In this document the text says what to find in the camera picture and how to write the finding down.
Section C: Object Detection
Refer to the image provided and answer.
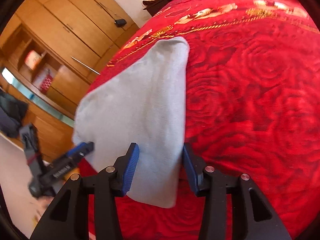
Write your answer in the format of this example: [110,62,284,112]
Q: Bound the light grey sweatpants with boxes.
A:
[73,37,189,208]

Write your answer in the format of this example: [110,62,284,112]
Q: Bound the dark clothes pile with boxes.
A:
[0,90,28,138]

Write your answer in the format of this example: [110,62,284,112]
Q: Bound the red patterned box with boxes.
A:
[39,74,53,94]

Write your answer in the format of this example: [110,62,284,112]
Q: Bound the wooden desk shelf unit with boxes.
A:
[1,24,89,161]

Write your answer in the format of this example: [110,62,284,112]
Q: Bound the red rose bedspread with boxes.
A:
[88,0,319,239]

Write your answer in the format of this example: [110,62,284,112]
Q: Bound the wooden wardrobe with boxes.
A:
[16,0,139,82]

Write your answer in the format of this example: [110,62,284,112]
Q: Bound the black hanging bag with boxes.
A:
[114,18,127,28]

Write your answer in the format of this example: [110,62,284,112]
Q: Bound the dark wooden nightstand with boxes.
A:
[143,0,172,16]

